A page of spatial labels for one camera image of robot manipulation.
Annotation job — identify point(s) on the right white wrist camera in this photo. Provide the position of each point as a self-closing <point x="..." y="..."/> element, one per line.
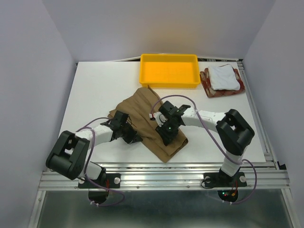
<point x="158" y="117"/>

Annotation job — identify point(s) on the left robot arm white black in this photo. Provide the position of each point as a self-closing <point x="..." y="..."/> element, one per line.
<point x="70" y="156"/>

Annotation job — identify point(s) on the white skirt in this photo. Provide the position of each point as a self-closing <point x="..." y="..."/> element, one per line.
<point x="223" y="78"/>

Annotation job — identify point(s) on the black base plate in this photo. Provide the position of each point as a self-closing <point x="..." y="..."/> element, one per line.
<point x="108" y="180"/>
<point x="221" y="180"/>

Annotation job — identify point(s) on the red plaid skirt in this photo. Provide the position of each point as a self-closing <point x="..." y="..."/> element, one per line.
<point x="205" y="81"/>

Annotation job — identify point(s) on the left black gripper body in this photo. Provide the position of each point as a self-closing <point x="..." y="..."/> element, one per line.
<point x="128" y="133"/>

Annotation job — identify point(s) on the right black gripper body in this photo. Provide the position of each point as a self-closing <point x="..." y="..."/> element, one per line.
<point x="169" y="126"/>

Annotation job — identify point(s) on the brown skirt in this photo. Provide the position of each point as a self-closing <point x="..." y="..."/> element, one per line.
<point x="138" y="107"/>

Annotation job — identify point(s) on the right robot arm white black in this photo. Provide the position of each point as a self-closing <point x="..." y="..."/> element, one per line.
<point x="233" y="130"/>

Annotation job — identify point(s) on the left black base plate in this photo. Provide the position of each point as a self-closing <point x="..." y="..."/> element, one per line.
<point x="108" y="180"/>

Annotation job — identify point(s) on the yellow plastic tray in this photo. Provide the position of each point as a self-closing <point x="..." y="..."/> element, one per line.
<point x="169" y="71"/>

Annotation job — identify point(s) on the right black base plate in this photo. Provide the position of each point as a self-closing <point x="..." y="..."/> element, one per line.
<point x="221" y="180"/>

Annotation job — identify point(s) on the aluminium frame rail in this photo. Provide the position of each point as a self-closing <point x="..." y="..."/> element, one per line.
<point x="188" y="176"/>

